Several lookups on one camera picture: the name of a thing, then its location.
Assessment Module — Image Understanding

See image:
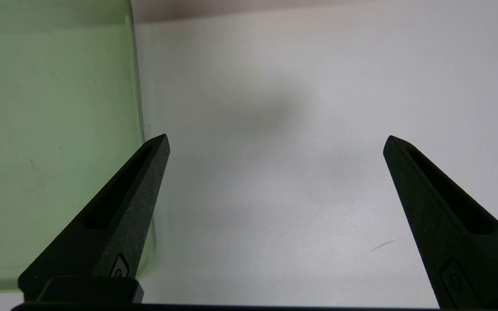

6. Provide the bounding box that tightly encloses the light green plastic tray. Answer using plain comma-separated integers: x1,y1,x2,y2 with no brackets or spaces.
0,0,157,295

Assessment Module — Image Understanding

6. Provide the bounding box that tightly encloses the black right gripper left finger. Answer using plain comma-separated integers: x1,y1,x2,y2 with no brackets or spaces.
18,134,171,303

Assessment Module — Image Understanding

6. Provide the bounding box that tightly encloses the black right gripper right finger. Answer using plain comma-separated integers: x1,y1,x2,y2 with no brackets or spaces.
383,135,498,309

